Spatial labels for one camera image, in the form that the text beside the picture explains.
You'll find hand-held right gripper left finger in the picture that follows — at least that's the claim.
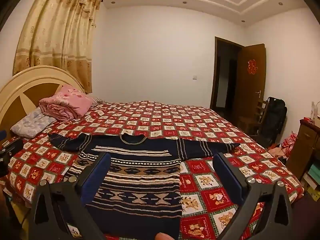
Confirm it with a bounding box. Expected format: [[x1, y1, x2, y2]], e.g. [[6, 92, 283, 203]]
[[31, 152, 112, 240]]

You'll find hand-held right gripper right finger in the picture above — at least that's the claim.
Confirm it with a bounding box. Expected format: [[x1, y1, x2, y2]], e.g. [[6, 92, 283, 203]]
[[212, 152, 293, 240]]

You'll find navy patterned knit sweater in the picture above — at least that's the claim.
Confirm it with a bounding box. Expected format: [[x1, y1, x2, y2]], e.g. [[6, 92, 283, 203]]
[[48, 133, 241, 240]]

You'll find person's right hand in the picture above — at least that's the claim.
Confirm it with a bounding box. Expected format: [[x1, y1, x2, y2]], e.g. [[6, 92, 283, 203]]
[[154, 232, 177, 240]]

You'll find red checkered bear bedspread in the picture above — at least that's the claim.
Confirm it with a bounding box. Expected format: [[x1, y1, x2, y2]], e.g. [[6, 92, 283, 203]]
[[5, 100, 305, 240]]

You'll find grey floral pillow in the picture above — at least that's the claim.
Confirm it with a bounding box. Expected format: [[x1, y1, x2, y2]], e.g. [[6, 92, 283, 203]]
[[10, 106, 57, 138]]

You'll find wooden chair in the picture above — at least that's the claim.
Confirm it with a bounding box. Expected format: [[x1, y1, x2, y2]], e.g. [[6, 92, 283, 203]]
[[237, 99, 269, 135]]

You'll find cream wooden headboard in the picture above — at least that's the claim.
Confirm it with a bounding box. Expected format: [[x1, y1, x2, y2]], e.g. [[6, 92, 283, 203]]
[[0, 65, 87, 140]]

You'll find red white plastic bag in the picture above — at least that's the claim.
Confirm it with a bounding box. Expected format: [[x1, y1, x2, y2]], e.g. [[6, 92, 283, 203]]
[[280, 131, 298, 158]]

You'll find black bag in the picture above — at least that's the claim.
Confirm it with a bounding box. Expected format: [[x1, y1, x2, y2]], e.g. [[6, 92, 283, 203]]
[[260, 97, 287, 145]]

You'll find folded pink quilt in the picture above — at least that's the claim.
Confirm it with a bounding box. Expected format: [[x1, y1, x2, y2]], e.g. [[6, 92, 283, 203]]
[[39, 85, 95, 121]]

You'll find brown wooden cabinet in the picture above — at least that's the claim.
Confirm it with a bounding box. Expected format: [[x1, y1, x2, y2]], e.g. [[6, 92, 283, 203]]
[[285, 119, 320, 180]]

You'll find teal white box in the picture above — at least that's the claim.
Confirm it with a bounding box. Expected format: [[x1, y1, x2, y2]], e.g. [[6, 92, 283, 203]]
[[306, 164, 320, 183]]

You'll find yellow box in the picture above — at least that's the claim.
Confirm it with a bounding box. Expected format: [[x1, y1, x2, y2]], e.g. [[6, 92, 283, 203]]
[[307, 185, 320, 202]]

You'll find brown wooden door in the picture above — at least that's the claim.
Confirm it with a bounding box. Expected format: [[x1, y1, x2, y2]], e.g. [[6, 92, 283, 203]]
[[234, 44, 266, 130]]

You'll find red paper door decoration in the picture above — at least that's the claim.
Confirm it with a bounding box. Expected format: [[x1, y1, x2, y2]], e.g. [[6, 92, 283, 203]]
[[246, 59, 258, 75]]

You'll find beige patterned curtain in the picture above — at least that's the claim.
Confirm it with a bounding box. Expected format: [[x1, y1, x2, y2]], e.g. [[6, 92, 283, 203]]
[[12, 0, 103, 94]]

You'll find dark wooden door frame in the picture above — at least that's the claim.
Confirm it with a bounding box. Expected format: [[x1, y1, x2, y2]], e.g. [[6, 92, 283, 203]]
[[210, 36, 245, 110]]

